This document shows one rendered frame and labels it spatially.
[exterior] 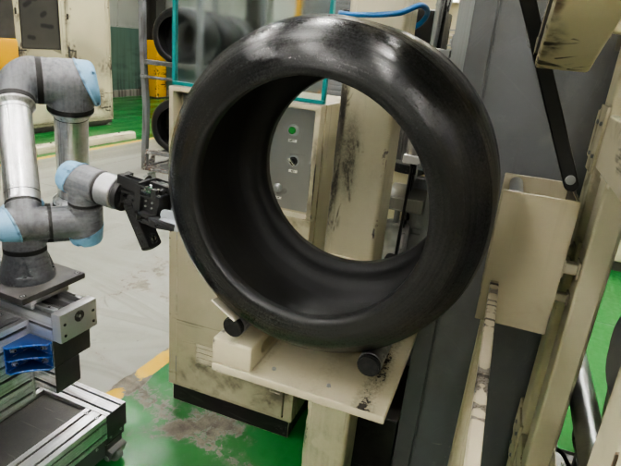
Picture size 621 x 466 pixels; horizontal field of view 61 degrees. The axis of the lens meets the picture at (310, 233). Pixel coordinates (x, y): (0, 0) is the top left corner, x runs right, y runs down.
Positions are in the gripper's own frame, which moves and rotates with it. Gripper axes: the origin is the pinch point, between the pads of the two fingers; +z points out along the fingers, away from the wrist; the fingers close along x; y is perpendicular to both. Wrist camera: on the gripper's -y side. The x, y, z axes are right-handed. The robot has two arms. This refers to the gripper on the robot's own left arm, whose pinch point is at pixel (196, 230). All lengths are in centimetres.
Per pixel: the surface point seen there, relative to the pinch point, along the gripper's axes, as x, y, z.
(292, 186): 69, -7, -5
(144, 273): 160, -121, -122
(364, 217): 28.3, 4.6, 28.8
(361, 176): 28.3, 14.3, 25.6
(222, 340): -8.6, -17.1, 14.0
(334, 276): 15.3, -6.7, 28.1
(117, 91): 848, -179, -709
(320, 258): 15.8, -3.8, 23.6
